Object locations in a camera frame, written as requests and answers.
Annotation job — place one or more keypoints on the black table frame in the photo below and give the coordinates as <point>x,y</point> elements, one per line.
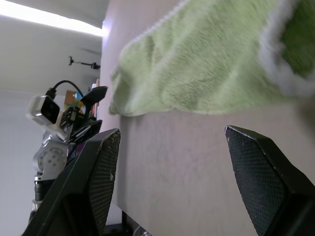
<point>125,223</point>

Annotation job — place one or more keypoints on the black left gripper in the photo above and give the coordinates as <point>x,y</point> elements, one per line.
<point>70,118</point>

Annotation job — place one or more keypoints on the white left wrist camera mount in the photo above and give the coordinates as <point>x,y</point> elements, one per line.
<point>39,110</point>

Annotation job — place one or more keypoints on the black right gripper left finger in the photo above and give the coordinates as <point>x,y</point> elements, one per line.
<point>81,182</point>

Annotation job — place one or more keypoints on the orange and colourful box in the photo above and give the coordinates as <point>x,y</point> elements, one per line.
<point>72,98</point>

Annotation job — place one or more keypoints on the green terry towel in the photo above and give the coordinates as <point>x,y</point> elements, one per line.
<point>197,64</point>

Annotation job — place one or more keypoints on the bright ceiling light strip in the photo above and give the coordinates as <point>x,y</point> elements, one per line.
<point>49,18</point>

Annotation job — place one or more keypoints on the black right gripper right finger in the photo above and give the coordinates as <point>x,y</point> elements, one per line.
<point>265,186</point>

